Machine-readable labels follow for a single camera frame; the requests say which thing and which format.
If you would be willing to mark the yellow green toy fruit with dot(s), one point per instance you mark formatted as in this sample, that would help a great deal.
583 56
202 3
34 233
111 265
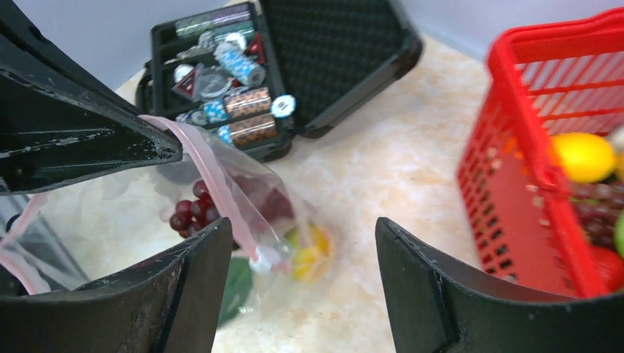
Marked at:
313 252

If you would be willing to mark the purple toy grapes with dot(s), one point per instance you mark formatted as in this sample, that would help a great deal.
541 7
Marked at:
598 207

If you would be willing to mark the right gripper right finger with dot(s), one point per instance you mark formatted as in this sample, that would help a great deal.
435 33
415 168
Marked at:
437 303

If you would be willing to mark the yellow toy pepper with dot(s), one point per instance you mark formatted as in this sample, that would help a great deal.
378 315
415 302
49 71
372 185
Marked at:
584 157

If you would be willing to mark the clear zip top bag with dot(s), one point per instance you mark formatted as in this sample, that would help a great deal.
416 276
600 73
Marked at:
67 237

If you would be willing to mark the black poker chip case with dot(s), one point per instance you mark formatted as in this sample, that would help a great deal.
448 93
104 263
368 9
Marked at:
332 56

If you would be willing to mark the white green toy leek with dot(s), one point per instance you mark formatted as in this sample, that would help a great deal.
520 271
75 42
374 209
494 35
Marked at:
237 288

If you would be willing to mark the red plastic basket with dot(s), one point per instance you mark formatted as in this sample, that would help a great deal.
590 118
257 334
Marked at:
546 80

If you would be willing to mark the dark red toy grapes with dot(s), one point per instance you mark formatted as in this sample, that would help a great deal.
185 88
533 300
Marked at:
192 215

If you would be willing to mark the red triangle card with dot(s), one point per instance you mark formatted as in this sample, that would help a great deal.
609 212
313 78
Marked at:
186 79

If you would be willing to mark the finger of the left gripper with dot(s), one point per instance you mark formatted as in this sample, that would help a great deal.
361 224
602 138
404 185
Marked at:
59 124

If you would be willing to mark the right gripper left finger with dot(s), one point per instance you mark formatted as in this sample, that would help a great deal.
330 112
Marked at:
169 302

